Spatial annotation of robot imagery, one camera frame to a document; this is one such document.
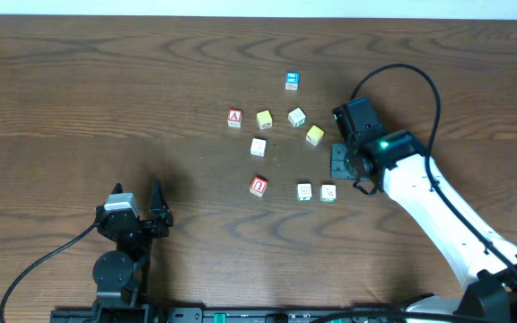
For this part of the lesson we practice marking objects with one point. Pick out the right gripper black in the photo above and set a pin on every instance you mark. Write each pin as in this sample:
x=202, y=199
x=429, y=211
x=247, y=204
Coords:
x=338, y=170

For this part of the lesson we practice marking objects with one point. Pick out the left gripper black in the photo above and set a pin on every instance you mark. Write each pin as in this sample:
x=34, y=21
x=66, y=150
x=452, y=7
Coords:
x=141, y=225

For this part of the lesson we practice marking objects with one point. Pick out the yellow block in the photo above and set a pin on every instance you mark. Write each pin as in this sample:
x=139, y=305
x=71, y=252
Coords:
x=328, y=193
x=314, y=135
x=264, y=119

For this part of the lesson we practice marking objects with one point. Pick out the red U block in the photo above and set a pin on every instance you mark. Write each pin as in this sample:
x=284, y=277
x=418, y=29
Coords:
x=258, y=186

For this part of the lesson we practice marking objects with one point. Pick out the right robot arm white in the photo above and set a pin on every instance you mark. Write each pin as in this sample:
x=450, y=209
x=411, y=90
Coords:
x=484, y=262

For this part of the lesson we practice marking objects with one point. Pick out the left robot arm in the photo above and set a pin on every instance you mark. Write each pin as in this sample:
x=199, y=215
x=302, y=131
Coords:
x=121, y=275

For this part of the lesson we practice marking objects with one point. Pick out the white green block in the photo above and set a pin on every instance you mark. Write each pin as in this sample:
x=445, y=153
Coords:
x=296, y=117

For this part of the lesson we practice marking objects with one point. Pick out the blue letter block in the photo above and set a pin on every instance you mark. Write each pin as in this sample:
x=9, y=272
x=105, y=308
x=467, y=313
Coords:
x=292, y=81

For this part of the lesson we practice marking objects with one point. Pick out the red A block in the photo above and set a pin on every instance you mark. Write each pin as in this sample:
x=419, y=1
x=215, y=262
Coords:
x=234, y=118

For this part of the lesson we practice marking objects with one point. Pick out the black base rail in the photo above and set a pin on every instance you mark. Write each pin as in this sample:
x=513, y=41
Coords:
x=189, y=315

